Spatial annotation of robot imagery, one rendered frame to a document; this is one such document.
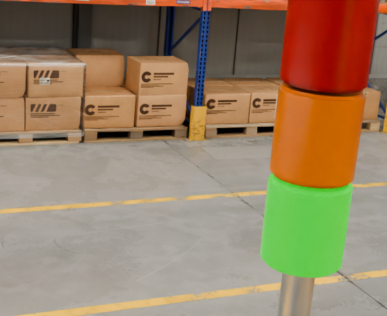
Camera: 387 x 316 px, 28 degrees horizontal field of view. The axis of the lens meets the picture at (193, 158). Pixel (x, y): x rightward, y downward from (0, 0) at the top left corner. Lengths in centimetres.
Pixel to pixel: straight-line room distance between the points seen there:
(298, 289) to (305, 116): 11
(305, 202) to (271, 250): 4
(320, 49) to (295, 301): 16
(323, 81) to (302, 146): 4
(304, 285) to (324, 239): 4
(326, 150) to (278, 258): 7
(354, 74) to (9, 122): 791
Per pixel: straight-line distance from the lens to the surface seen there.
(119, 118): 866
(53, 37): 963
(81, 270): 555
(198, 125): 888
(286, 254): 46
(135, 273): 553
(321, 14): 43
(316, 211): 45
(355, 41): 43
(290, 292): 49
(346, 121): 44
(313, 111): 44
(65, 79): 833
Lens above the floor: 235
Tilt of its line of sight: 17 degrees down
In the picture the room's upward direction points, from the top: 5 degrees clockwise
